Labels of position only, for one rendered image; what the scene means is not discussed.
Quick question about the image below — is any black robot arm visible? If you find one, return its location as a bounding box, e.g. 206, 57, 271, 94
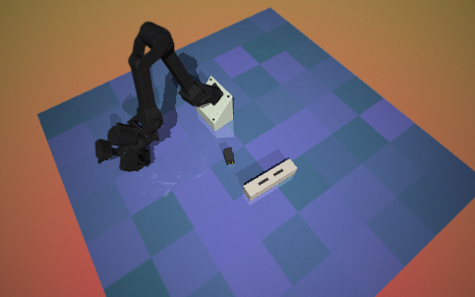
107, 21, 223, 172

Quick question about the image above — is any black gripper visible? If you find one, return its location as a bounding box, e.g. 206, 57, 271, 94
94, 139, 150, 166

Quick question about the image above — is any black two-prong plug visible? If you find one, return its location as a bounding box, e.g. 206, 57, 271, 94
223, 148, 234, 166

